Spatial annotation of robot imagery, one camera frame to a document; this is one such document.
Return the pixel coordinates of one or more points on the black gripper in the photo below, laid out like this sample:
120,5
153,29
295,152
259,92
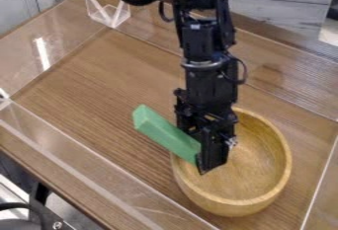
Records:
203,108

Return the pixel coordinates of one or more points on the green rectangular block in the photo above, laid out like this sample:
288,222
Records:
167,135

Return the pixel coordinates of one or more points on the brown wooden bowl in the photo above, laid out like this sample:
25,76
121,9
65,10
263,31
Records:
243,186

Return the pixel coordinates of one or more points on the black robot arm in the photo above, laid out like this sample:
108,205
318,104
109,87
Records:
203,27

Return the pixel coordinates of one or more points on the black table leg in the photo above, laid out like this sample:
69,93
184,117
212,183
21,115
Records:
40,193

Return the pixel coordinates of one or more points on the clear acrylic tray wall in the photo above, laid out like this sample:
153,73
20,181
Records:
89,60

